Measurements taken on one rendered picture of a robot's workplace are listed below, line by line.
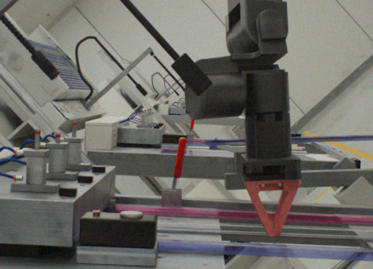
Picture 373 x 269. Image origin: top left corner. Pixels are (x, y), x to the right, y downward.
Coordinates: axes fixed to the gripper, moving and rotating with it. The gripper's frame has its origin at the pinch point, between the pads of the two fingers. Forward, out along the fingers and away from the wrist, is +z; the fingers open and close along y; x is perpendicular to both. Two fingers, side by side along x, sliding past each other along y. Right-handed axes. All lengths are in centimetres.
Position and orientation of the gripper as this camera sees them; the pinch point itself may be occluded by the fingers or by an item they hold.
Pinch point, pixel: (272, 228)
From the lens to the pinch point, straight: 88.5
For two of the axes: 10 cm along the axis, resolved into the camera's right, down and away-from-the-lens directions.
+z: 0.6, 10.0, 0.6
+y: -0.1, 0.6, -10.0
